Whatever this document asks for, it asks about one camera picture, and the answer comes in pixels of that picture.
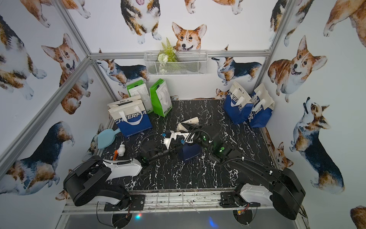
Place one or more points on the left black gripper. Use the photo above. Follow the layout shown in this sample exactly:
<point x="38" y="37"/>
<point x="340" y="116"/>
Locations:
<point x="177" y="147"/>

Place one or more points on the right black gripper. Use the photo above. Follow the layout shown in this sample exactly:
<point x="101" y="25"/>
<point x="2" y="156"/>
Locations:
<point x="196" y="130"/>

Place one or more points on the dark blue white bag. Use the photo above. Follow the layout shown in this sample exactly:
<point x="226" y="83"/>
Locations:
<point x="189" y="150"/>

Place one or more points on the green white takeout bag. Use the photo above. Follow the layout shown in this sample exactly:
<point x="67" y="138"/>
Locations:
<point x="140" y="88"/>

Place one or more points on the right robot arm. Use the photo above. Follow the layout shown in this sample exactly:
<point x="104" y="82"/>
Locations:
<point x="286" y="193"/>

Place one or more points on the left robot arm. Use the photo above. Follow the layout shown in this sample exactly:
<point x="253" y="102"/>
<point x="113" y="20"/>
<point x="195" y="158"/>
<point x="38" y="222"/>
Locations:
<point x="90" y="180"/>

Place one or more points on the small white orange bottle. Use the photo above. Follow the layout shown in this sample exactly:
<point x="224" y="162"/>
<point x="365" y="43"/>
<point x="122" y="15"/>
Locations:
<point x="119" y="152"/>

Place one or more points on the light blue dustpan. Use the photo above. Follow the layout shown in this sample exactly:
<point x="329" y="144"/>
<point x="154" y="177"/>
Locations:
<point x="107" y="137"/>

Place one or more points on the artificial fern with flower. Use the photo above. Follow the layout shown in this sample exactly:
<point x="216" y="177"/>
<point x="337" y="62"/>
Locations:
<point x="167" y="58"/>

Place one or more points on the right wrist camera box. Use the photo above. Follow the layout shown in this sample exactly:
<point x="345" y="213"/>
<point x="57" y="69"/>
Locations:
<point x="184" y="138"/>

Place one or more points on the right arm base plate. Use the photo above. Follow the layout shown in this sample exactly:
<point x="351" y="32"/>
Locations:
<point x="234" y="200"/>

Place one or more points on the aluminium frame rail front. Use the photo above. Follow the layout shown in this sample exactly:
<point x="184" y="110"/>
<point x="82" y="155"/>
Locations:
<point x="164" y="201"/>

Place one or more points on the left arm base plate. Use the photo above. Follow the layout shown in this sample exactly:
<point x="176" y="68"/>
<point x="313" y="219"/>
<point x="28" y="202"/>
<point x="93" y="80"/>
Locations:
<point x="132" y="203"/>

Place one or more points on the white wire wall basket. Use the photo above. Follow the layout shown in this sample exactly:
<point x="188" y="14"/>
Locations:
<point x="179" y="63"/>

